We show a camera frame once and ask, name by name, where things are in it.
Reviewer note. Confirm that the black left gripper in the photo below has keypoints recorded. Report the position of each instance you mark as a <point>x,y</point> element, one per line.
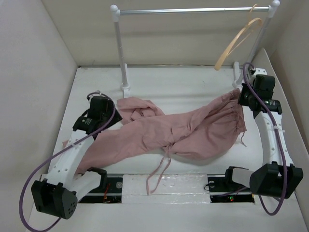
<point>116,119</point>

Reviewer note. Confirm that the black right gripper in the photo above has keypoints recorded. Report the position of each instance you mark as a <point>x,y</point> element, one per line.
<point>242,100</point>

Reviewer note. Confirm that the pink trousers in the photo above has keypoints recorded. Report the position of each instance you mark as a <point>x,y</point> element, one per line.
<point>198,135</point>

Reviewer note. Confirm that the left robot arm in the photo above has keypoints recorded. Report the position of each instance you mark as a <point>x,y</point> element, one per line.
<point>58,193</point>

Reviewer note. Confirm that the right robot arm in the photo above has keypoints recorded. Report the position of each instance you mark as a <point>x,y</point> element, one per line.
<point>278,176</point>

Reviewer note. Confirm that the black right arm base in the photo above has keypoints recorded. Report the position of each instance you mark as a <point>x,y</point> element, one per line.
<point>223,191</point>

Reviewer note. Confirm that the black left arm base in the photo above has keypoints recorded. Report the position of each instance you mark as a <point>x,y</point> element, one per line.
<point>112,193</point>

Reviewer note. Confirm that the beige wooden hanger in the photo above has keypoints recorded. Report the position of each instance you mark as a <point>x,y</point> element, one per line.
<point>250,27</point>

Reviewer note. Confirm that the white clothes rack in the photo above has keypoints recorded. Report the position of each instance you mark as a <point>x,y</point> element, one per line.
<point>151,35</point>

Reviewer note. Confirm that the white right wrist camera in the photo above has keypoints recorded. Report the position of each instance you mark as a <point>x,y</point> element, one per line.
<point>257,71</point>

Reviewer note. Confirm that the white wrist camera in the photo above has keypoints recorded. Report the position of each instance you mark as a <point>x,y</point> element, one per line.
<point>257,71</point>
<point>92,94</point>

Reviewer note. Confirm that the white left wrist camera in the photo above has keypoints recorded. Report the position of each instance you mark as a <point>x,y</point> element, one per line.
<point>92,94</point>

